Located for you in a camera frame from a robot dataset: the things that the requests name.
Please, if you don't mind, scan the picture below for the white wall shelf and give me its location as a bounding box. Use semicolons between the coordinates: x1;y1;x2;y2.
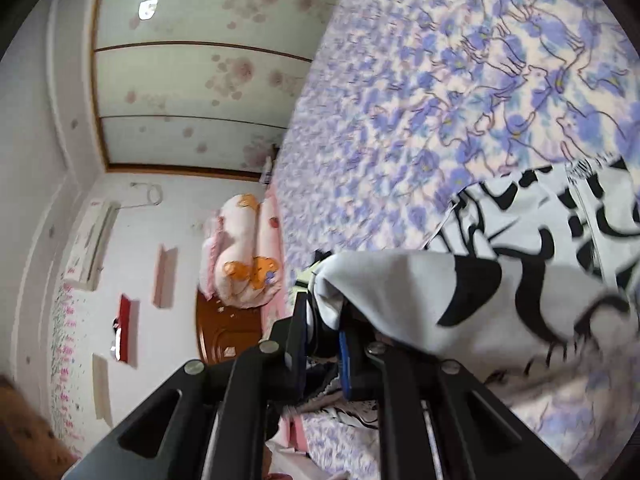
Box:
91;352;115;428

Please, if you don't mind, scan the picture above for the brown wooden headboard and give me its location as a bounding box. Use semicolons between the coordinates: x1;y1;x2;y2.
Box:
195;287;281;363

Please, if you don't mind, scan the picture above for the rolled cartoon bear quilt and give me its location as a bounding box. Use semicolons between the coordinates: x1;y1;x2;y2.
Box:
199;193;286;308

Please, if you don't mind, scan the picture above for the floral sliding door wardrobe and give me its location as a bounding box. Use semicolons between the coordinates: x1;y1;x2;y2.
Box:
90;0;351;181

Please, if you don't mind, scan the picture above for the coiled air conditioner hose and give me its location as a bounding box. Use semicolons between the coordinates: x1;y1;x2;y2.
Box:
120;181;164;208

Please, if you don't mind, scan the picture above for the brown wooden furniture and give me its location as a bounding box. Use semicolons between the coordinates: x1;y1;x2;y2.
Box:
0;375;81;480

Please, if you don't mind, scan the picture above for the red wall shelf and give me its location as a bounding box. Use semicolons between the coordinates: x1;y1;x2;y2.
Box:
109;294;141;365

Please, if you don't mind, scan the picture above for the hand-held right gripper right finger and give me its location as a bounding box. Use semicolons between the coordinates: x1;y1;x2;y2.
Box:
337;317;581;480

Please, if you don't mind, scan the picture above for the purple floral blanket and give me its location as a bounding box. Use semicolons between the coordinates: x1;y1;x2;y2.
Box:
272;0;640;480

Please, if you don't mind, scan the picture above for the pink wall shelf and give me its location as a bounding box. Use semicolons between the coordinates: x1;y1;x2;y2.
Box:
152;244;178;309

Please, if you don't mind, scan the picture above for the white wall air conditioner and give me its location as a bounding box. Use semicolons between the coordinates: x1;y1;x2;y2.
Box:
62;200;122;292

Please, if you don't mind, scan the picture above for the green and black folded garment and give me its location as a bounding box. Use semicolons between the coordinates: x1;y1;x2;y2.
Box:
295;250;333;291

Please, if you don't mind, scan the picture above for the pink floral wall sticker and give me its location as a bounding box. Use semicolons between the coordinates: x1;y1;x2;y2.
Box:
47;270;88;456

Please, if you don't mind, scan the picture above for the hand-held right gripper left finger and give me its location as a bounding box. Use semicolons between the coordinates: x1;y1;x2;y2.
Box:
62;290;313;480

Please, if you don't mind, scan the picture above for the black and white printed garment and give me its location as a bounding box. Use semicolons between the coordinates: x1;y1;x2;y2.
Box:
280;152;640;431

